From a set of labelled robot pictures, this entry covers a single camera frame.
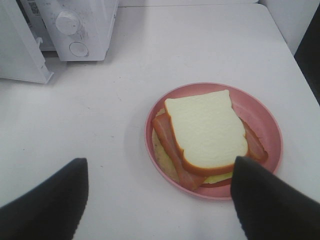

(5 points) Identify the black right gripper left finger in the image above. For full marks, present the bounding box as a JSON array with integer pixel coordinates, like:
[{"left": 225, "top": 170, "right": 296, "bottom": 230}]
[{"left": 0, "top": 158, "right": 89, "bottom": 240}]

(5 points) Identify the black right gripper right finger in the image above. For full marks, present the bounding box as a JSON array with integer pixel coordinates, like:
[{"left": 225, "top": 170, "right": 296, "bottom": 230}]
[{"left": 230, "top": 156, "right": 320, "bottom": 240}]

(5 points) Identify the pink round plate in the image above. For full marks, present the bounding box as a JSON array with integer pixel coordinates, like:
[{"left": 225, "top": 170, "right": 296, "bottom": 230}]
[{"left": 144, "top": 82, "right": 283, "bottom": 200}]

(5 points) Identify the white bread sandwich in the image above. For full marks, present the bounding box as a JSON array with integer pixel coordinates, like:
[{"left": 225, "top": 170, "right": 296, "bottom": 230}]
[{"left": 151, "top": 89, "right": 268, "bottom": 191}]

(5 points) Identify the white microwave door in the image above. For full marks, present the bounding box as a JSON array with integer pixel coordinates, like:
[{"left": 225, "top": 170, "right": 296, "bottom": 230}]
[{"left": 0, "top": 0, "right": 54, "bottom": 84}]

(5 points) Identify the round door release button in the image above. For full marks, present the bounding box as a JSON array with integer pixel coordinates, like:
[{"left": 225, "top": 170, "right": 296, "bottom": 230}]
[{"left": 69, "top": 42, "right": 89, "bottom": 57}]

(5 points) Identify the white timer knob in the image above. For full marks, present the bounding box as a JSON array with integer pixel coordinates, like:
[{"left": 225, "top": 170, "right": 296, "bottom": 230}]
[{"left": 55, "top": 11, "right": 80, "bottom": 36}]

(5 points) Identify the white microwave oven body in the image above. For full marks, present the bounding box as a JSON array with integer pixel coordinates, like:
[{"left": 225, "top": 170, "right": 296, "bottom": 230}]
[{"left": 17, "top": 0, "right": 119, "bottom": 62}]

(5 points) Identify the warning sticker with QR code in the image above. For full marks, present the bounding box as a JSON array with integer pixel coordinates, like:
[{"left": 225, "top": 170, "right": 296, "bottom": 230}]
[{"left": 27, "top": 1, "right": 40, "bottom": 16}]

